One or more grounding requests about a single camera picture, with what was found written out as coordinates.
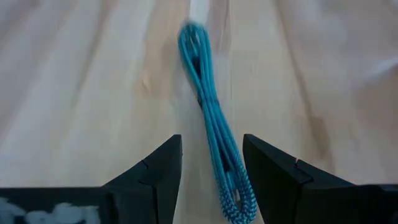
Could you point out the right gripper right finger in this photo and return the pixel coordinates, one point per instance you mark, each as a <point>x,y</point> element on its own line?
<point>286,193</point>

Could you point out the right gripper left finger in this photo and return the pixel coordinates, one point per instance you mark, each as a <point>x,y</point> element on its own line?
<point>152,193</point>

